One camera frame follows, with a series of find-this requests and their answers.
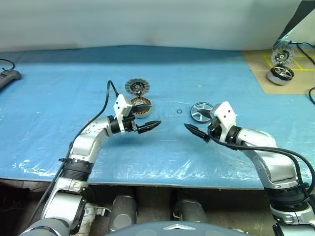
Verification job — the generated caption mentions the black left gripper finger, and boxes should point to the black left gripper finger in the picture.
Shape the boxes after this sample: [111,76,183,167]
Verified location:
[132,103,154,114]
[136,120,162,135]

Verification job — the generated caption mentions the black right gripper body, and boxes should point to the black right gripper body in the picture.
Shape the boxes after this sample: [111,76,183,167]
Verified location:
[207,117,225,143]

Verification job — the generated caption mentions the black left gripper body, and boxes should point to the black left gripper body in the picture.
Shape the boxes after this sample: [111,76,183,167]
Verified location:
[122,115,140,135]

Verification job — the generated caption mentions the silver motor housing copper windings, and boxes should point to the silver motor housing copper windings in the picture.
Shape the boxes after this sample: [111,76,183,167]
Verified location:
[128,96,154,119]

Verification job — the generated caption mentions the silver spoked motor rotor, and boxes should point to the silver spoked motor rotor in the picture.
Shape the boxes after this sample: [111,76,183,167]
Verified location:
[190,101,214,122]

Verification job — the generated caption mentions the silver finned rotor disc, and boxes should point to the silver finned rotor disc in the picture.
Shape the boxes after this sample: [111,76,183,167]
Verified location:
[124,77,150,96]

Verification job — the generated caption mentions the spare silver motor housing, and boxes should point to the spare silver motor housing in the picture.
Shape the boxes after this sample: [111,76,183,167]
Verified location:
[266,66,295,86]

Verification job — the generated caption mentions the round part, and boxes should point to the round part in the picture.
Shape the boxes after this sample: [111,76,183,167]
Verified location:
[271,46,295,66]

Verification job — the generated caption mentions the brown cardboard sheet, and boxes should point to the brown cardboard sheet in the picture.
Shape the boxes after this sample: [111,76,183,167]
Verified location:
[242,48,315,95]

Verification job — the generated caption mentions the blue plastic table cover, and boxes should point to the blue plastic table cover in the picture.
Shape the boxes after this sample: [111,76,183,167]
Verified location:
[0,45,315,190]

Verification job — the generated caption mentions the grey rounded robot leg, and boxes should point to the grey rounded robot leg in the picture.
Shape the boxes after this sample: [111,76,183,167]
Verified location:
[175,196,208,225]
[109,195,138,232]

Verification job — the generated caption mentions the grey robot torso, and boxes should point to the grey robot torso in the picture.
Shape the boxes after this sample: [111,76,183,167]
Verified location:
[105,219,252,236]

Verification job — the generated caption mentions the white crumpled cloth bundle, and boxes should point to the white crumpled cloth bundle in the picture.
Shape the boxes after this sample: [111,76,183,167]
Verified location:
[83,203,113,232]

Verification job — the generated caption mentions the yellow tape grid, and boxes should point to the yellow tape grid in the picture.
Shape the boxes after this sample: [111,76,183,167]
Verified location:
[264,55,315,71]

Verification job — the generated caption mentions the black handheld device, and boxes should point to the black handheld device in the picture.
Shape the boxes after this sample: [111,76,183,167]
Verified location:
[0,69,22,90]

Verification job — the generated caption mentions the black and white angled stand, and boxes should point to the black and white angled stand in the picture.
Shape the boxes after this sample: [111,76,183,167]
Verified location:
[279,0,315,42]

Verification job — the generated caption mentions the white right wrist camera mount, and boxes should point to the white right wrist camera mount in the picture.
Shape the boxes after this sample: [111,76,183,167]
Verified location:
[210,101,238,144]

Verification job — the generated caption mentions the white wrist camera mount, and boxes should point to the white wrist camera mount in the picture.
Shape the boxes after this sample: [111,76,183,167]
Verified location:
[113,94,134,135]
[210,101,238,144]

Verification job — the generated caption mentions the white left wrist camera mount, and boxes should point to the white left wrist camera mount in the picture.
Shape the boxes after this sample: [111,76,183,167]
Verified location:
[113,94,134,135]

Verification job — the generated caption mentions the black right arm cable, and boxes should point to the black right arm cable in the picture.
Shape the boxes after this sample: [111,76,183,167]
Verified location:
[207,129,315,197]

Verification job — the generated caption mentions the thin black device cable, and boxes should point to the thin black device cable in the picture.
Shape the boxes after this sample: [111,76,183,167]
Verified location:
[0,59,16,72]

